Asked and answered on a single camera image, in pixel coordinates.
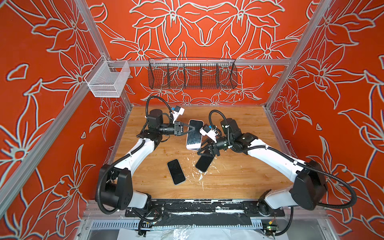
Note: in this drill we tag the white perforated cable duct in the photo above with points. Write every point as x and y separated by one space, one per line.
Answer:
255 224

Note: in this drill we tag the middle black phone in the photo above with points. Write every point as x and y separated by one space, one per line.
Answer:
203 163

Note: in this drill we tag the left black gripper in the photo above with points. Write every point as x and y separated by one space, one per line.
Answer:
179 129

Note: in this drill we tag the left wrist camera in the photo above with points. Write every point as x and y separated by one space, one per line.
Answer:
176 112

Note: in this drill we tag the black phone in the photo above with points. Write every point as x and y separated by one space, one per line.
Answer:
203 163
176 172

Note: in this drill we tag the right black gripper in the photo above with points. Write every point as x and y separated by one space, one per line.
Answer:
213 149

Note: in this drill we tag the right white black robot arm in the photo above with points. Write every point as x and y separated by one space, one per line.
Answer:
308 184

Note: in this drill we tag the clear plastic bin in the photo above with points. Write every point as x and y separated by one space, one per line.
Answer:
107 79

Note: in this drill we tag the small green circuit board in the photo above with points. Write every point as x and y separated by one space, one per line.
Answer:
270 229

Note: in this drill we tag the left black phone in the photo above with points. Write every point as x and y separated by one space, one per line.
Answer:
176 172

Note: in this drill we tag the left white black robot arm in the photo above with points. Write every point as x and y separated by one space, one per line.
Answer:
115 186

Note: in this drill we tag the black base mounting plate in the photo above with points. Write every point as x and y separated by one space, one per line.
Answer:
177 211

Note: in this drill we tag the black wire basket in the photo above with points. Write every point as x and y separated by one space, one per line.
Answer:
192 74

